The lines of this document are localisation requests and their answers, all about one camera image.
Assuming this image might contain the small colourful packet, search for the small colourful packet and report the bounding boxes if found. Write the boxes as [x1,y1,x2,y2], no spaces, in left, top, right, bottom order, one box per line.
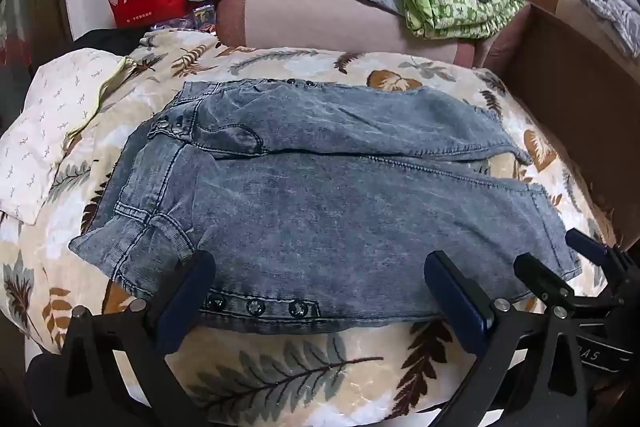
[152,6,218,32]

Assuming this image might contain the blue denim pants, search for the blue denim pants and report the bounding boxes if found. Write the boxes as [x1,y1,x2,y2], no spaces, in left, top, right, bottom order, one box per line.
[67,78,583,335]

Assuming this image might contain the dark cloth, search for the dark cloth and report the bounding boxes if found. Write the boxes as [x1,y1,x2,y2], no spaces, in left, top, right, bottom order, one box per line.
[72,27,148,56]

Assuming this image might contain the white patterned pillow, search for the white patterned pillow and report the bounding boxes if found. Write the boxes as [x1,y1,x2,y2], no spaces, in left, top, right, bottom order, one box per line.
[0,48,138,226]

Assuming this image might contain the pink bolster cushion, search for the pink bolster cushion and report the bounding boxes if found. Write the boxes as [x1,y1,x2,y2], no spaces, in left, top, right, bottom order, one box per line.
[215,0,533,68]

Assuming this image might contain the brown wooden furniture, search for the brown wooden furniture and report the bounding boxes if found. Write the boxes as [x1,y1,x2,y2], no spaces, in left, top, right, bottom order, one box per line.
[0,0,68,128]

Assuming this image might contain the cardboard box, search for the cardboard box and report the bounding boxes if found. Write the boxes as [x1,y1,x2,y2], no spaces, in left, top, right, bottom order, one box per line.
[480,0,640,253]

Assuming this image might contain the leaf print blanket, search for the leaf print blanket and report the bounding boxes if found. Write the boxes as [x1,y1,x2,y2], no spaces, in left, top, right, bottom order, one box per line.
[0,29,623,427]

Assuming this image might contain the grey crumpled cloth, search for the grey crumpled cloth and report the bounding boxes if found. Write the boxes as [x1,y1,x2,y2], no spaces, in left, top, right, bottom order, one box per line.
[579,0,640,58]

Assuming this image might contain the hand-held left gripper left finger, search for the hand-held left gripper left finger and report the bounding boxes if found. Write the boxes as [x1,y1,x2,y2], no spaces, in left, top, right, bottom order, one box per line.
[62,249,217,427]

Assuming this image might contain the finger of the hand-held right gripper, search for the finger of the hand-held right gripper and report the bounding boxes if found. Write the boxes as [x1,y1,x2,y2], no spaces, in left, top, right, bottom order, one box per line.
[514,252,577,308]
[565,229,632,280]

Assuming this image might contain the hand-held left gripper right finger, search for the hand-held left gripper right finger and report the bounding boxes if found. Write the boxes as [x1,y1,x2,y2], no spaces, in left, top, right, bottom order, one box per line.
[424,250,601,427]

